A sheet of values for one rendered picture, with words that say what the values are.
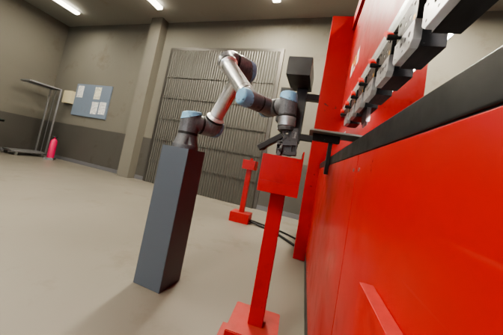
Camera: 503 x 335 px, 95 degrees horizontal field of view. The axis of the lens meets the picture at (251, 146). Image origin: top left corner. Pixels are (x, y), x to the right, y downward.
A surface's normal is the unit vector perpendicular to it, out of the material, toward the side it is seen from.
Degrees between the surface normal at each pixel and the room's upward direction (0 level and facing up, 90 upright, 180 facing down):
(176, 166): 90
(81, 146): 90
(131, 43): 90
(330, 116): 90
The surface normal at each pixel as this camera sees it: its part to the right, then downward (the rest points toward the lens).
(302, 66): -0.28, -0.12
